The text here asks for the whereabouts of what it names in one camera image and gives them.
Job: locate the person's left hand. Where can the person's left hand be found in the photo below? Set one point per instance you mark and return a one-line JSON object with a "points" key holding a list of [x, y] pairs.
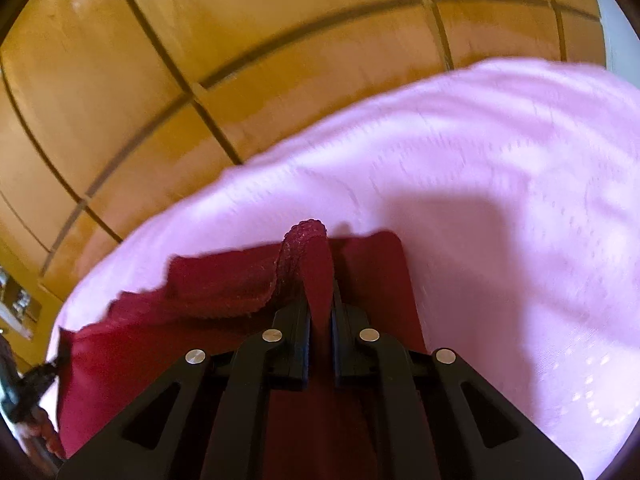
{"points": [[42, 432]]}

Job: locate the wooden cabinet with glass door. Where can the wooden cabinet with glass door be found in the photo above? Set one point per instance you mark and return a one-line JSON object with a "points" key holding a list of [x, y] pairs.
{"points": [[15, 300]]}

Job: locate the dark red knit sweater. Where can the dark red knit sweater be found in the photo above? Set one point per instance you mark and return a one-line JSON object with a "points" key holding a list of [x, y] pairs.
{"points": [[200, 290]]}

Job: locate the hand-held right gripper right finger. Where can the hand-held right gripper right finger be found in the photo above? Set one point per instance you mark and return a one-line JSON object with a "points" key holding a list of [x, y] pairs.
{"points": [[347, 345]]}

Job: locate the pink patterned bedspread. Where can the pink patterned bedspread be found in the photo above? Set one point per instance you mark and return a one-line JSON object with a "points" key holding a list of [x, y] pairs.
{"points": [[450, 185]]}

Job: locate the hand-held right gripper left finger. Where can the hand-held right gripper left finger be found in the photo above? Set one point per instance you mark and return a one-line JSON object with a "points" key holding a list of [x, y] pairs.
{"points": [[295, 340]]}

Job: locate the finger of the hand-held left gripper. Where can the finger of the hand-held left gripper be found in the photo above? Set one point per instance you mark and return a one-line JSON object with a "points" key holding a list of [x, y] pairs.
{"points": [[45, 375]]}

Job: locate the wooden wardrobe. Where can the wooden wardrobe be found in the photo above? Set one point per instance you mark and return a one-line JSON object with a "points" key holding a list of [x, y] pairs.
{"points": [[150, 85]]}

